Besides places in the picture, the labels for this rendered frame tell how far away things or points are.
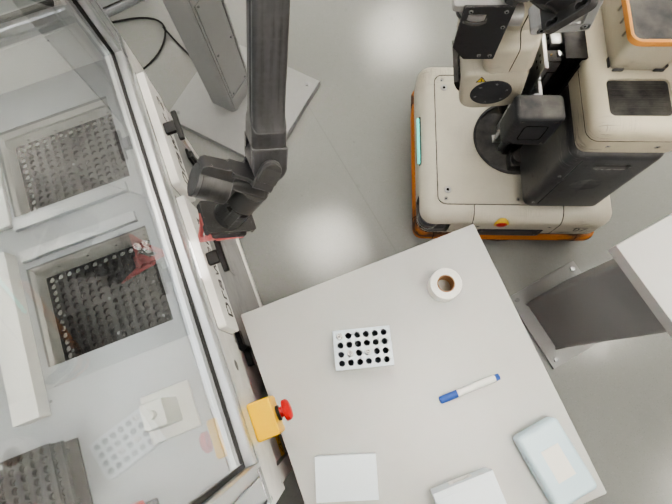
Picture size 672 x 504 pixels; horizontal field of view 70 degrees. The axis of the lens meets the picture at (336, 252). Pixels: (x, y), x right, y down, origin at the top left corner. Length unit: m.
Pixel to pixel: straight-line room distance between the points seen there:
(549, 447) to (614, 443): 0.97
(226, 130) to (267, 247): 0.53
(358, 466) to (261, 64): 0.78
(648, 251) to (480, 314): 0.42
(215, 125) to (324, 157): 0.48
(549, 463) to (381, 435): 0.33
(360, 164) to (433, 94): 0.41
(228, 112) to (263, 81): 1.43
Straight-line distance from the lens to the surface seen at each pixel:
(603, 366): 2.07
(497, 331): 1.14
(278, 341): 1.10
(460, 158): 1.78
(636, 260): 1.29
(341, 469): 1.08
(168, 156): 1.09
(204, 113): 2.20
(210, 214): 0.91
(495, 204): 1.75
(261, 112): 0.77
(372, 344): 1.05
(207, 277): 0.98
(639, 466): 2.12
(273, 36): 0.73
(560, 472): 1.13
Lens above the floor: 1.85
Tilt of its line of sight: 75 degrees down
